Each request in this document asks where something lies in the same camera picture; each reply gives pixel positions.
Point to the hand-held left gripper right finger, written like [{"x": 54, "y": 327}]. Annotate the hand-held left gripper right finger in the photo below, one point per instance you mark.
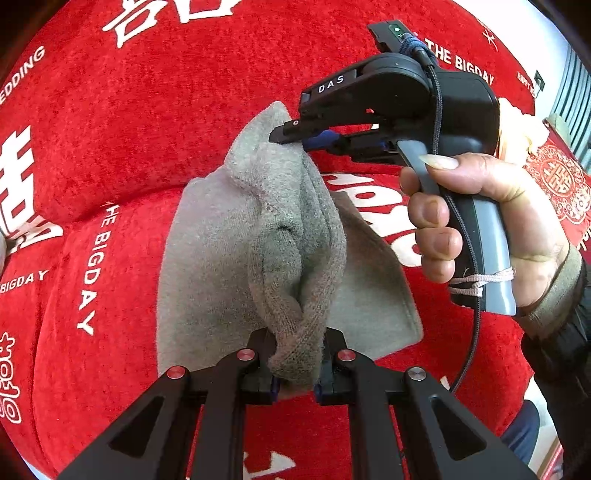
[{"x": 330, "y": 374}]

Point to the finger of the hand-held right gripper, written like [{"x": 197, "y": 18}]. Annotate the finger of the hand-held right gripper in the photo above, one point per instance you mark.
[
  {"x": 323, "y": 140},
  {"x": 295, "y": 129}
]

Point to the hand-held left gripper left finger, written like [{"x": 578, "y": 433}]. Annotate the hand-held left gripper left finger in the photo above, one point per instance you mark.
[{"x": 261, "y": 369}]

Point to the grey knit garment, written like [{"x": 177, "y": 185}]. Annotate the grey knit garment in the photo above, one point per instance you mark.
[{"x": 277, "y": 207}]

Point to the person's right forearm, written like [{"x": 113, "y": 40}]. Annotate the person's right forearm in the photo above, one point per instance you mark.
[{"x": 554, "y": 314}]

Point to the person's right hand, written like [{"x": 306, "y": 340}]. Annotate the person's right hand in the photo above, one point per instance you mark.
[{"x": 517, "y": 207}]

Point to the cream cloth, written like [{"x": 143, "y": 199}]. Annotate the cream cloth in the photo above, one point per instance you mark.
[{"x": 515, "y": 131}]

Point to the red printed sofa cover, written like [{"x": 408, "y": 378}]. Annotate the red printed sofa cover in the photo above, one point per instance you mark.
[{"x": 138, "y": 138}]

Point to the grey curtain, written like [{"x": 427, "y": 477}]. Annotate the grey curtain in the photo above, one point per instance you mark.
[{"x": 575, "y": 101}]

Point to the red patterned cushion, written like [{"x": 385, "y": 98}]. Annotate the red patterned cushion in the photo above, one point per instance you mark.
[{"x": 561, "y": 184}]

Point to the person's blue jeans leg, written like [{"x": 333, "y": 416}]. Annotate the person's blue jeans leg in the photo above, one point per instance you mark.
[{"x": 521, "y": 431}]

